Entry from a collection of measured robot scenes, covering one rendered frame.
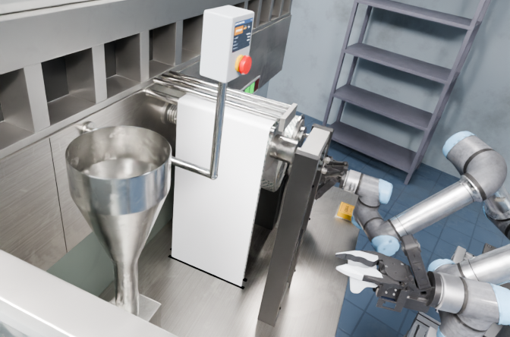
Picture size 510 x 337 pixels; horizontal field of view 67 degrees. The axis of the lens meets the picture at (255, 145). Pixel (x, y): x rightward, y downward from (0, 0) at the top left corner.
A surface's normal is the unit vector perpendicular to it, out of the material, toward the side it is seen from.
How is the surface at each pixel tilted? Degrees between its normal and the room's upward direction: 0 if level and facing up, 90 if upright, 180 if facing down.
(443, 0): 90
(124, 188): 90
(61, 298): 0
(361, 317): 0
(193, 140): 90
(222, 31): 90
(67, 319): 0
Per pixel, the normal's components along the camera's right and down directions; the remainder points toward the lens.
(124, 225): 0.29, 0.75
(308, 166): -0.36, 0.43
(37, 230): 0.92, 0.30
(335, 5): -0.58, 0.34
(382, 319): 0.14, -0.85
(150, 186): 0.74, 0.43
